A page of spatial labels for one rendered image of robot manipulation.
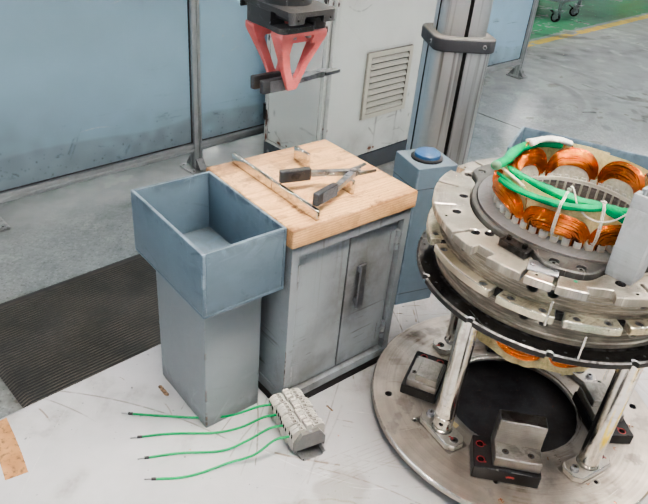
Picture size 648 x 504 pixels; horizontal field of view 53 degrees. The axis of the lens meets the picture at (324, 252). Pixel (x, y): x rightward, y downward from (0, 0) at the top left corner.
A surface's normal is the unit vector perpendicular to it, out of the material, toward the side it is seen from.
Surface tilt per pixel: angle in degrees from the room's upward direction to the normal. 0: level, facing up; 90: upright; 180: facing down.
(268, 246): 90
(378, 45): 89
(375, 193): 0
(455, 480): 0
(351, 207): 0
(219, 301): 90
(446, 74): 90
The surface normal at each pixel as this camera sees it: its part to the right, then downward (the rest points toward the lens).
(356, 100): 0.68, 0.44
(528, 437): -0.16, 0.52
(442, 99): 0.12, 0.54
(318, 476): 0.08, -0.84
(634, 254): -0.74, 0.31
